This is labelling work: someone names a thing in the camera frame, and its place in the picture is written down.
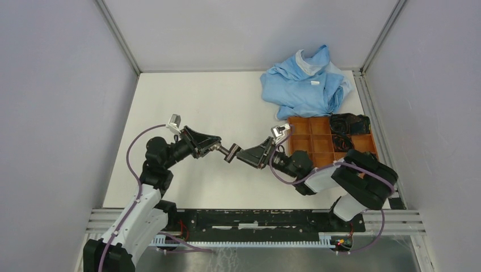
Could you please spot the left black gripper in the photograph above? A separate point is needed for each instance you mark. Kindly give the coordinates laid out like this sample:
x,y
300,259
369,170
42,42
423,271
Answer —
x,y
194,139

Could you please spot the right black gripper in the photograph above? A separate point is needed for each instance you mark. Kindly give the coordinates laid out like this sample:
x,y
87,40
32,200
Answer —
x,y
250,156

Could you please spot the small grey faucet fitting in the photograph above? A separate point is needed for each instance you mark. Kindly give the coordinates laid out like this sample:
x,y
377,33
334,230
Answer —
x,y
217,147

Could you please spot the dark metal faucet tee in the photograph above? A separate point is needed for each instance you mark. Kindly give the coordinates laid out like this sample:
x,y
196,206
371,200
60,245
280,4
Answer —
x,y
230,153

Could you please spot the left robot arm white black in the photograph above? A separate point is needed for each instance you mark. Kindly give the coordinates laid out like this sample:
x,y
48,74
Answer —
x,y
122,245

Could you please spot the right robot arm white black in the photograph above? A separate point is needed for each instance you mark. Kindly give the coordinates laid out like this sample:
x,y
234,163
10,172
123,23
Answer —
x,y
366,181

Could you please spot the orange compartment tray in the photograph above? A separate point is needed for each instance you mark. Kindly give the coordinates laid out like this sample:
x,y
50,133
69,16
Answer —
x,y
329,138

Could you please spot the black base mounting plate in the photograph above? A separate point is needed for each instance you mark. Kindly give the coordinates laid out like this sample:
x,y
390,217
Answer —
x,y
204,225

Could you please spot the blue crumpled cloth garment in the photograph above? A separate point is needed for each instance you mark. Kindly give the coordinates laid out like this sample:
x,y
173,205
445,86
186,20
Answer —
x,y
304,86

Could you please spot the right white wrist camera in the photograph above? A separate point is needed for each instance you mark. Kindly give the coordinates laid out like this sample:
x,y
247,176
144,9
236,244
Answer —
x,y
280,132

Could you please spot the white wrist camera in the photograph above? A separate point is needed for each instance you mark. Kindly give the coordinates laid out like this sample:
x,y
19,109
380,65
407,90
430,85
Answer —
x,y
174,123
280,132

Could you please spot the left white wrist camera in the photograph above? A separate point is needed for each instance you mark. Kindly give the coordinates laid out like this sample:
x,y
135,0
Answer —
x,y
174,123

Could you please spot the white slotted cable duct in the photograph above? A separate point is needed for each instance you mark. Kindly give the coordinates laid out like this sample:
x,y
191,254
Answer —
x,y
321,242

